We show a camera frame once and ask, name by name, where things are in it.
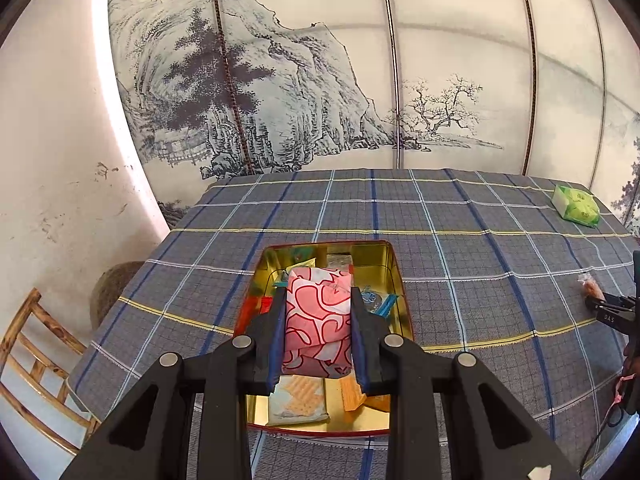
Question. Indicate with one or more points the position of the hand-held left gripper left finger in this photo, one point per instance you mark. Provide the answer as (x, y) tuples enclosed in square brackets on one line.
[(276, 350)]

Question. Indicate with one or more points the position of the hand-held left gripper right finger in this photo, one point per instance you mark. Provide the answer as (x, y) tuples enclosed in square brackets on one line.
[(361, 350)]

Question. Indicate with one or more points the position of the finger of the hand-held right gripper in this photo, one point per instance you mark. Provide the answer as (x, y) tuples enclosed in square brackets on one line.
[(610, 302)]

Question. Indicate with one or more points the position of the small clear snack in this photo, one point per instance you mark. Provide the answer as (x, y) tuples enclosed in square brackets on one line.
[(588, 286)]

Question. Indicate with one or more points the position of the orange snack packet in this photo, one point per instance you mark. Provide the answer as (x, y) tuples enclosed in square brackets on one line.
[(352, 392)]

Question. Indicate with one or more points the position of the pink patterned snack packet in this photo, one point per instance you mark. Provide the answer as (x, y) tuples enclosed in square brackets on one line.
[(315, 320)]

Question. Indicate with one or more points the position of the small blue candy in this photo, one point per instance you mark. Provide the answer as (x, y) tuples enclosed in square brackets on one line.
[(387, 305)]

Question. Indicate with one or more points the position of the blue cracker packet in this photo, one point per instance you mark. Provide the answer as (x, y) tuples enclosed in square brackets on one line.
[(300, 402)]

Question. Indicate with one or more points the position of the yellow candy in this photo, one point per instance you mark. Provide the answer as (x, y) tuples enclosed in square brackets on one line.
[(302, 266)]

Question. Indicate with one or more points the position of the grey sesame snack block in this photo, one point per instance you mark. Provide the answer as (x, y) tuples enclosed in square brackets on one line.
[(340, 261)]

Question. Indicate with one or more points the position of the gold metal tin tray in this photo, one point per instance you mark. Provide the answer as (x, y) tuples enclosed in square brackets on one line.
[(372, 255)]

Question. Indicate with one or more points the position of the green tissue pack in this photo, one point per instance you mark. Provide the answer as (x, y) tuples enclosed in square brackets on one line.
[(575, 205)]

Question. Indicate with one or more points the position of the blue plaid tablecloth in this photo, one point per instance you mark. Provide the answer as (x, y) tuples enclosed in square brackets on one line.
[(475, 285)]

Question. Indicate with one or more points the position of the brown round stool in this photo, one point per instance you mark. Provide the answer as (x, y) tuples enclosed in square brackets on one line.
[(112, 290)]

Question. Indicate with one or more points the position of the wooden chair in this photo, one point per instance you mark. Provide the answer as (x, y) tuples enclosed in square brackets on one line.
[(30, 320)]

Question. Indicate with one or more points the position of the ink painted folding screen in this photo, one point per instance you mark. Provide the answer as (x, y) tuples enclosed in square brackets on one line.
[(325, 85)]

